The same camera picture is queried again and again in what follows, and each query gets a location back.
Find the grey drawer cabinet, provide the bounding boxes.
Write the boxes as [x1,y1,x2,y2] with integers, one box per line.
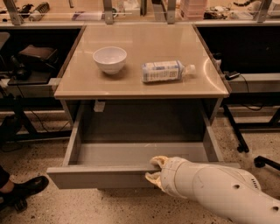
[53,22,230,147]

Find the black power adapter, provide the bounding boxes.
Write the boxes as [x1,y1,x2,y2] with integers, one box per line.
[224,71,240,81]

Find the black office chair base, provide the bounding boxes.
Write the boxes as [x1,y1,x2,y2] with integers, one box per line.
[0,196,27,213]

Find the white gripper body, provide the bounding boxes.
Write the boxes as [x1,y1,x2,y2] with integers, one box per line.
[160,157,199,199]

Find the black chair caster right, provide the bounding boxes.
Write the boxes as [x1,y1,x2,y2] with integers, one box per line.
[254,156,280,171]

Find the pink storage box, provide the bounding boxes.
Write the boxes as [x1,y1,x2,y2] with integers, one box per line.
[179,0,207,20]

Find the white paper in drawer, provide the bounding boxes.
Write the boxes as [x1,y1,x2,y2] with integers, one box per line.
[94,100,106,113]

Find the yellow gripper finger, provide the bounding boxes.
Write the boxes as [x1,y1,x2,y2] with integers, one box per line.
[145,171,162,189]
[150,156,169,169]

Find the black shoe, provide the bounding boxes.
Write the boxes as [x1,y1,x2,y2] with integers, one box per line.
[0,176,49,202]

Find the white ceramic bowl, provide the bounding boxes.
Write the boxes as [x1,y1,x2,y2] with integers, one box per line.
[93,46,127,74]

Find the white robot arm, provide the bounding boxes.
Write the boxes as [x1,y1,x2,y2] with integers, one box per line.
[145,156,280,224]

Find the clear plastic water bottle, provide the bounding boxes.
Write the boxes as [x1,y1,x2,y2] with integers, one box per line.
[142,60,196,83]

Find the grey top drawer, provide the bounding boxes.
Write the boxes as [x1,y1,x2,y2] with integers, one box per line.
[46,100,242,190]

